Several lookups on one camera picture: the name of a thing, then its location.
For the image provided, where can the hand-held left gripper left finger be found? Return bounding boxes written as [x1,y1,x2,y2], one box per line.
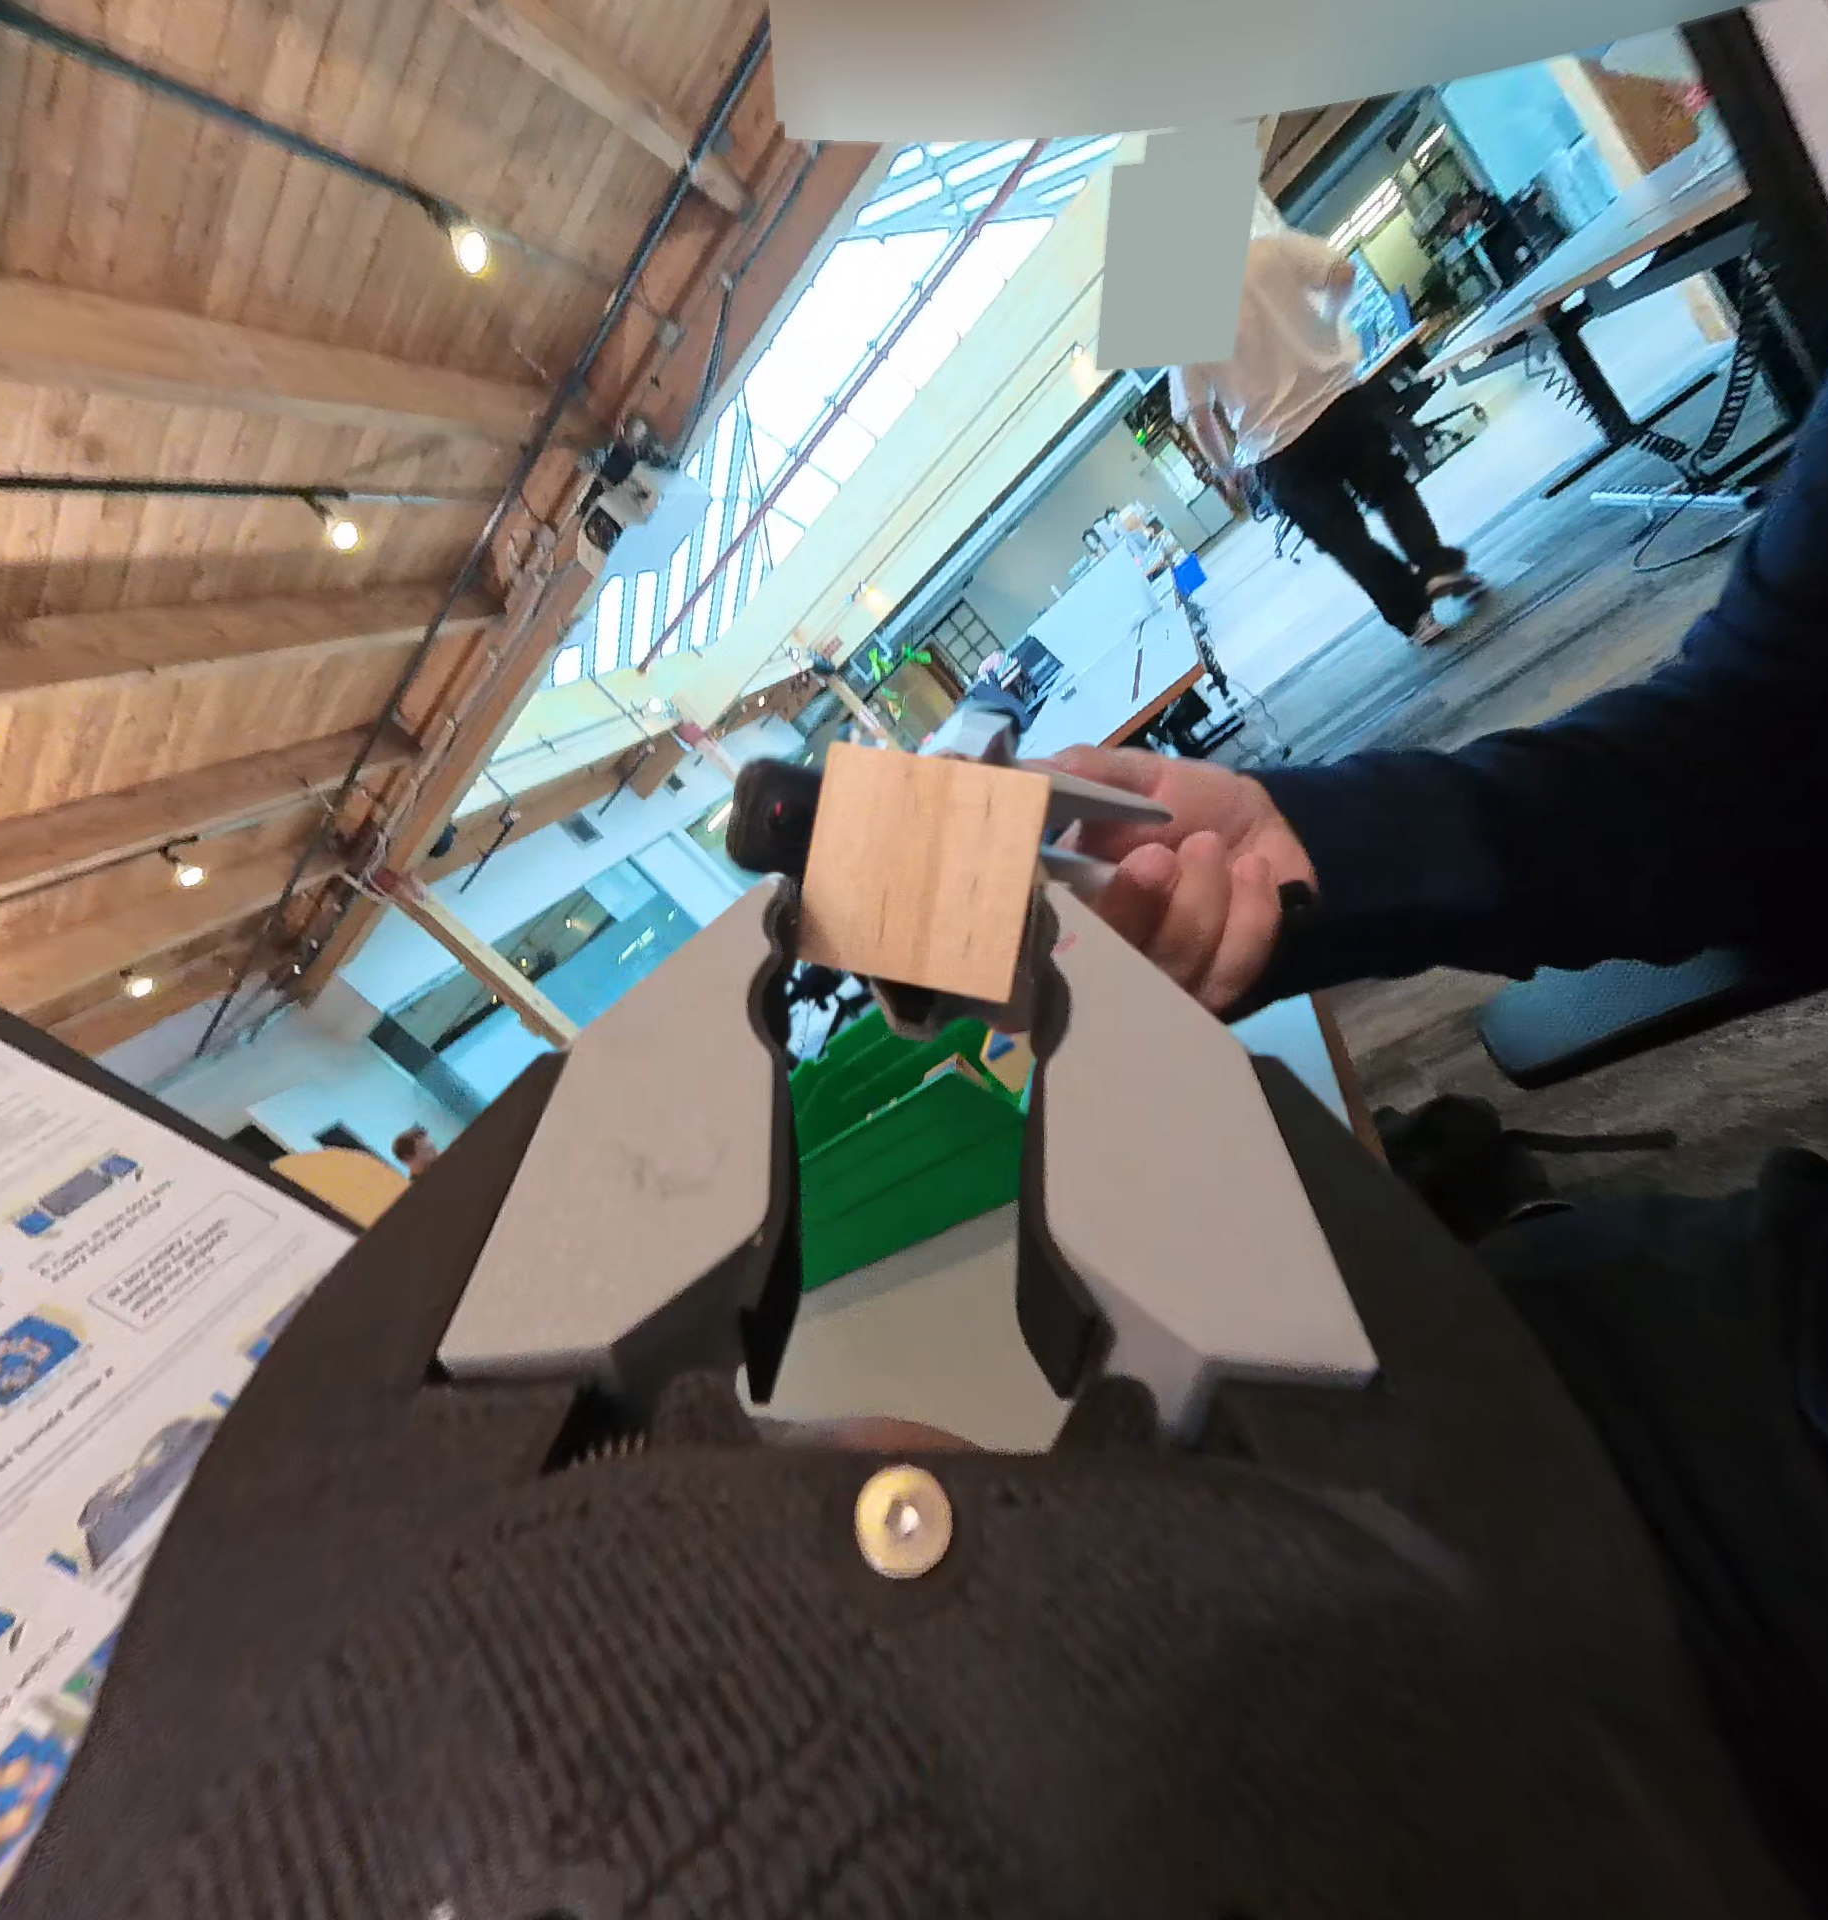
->
[438,876,798,1402]

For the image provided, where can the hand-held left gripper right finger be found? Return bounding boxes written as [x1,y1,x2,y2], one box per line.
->
[1019,885,1376,1420]

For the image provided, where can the green plastic bin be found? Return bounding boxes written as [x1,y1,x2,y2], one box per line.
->
[786,1002,1038,1294]

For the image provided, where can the person's right forearm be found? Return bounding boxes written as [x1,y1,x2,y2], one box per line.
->
[1242,270,1828,1038]

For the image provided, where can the person's right hand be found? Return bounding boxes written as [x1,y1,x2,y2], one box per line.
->
[1046,745,1321,1014]

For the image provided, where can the long white table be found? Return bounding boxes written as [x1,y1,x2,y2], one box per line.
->
[1027,562,1208,752]

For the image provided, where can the white ceiling unit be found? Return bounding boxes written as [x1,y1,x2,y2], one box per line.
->
[575,434,705,578]

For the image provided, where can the printed instruction board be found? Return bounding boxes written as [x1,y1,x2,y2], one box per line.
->
[0,980,406,1920]

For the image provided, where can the person's dark trousers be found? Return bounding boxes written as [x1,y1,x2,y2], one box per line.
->
[1471,1147,1828,1920]

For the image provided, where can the wooden top desk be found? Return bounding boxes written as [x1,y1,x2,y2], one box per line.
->
[1413,158,1810,498]

